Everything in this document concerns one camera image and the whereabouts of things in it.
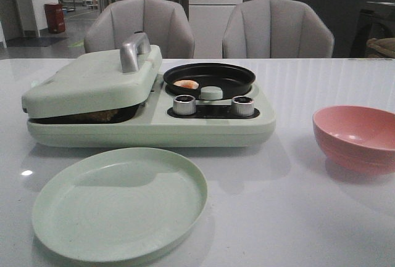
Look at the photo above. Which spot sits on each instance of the cooked shrimp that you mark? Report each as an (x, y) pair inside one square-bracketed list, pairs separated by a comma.
[(189, 84)]

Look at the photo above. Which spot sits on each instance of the bread slice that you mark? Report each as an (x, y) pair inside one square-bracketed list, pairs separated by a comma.
[(103, 116)]

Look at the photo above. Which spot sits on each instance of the breakfast maker hinged lid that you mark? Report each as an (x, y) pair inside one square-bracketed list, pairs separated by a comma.
[(94, 82)]

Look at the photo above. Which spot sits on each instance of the pink plastic bowl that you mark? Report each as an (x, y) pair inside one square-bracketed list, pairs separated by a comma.
[(357, 138)]

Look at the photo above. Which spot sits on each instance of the mint green breakfast maker base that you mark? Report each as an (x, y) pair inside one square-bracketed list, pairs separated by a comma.
[(152, 126)]

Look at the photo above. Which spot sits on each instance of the left silver control knob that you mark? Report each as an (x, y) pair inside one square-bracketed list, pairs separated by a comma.
[(184, 105)]

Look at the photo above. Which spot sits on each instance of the silver control knob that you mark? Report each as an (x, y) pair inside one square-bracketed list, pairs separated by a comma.
[(242, 106), (184, 105)]

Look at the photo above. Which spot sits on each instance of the right silver control knob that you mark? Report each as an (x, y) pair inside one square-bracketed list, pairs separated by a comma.
[(242, 106)]

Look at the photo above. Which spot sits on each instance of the black round frying pan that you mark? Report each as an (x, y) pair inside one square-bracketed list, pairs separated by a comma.
[(234, 80)]

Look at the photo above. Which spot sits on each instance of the left grey upholstered chair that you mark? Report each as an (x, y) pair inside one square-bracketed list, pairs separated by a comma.
[(164, 22)]

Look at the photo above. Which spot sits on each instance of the grey upholstered chair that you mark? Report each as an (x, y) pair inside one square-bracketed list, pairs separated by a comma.
[(164, 22), (276, 29)]

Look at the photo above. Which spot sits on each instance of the right grey upholstered chair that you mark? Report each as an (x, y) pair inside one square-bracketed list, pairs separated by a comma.
[(276, 29)]

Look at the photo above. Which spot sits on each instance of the mint green round plate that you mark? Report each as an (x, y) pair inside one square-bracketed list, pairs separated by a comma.
[(123, 207)]

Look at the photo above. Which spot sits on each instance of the white refrigerator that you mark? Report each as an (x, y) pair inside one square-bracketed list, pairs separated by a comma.
[(208, 20)]

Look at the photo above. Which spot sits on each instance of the red bin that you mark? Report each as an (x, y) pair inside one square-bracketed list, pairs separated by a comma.
[(54, 17)]

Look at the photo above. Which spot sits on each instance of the dark washing machine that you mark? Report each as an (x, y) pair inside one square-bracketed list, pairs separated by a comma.
[(376, 20)]

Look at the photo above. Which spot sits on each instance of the mint green pan handle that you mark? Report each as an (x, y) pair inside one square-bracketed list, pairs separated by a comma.
[(211, 93)]

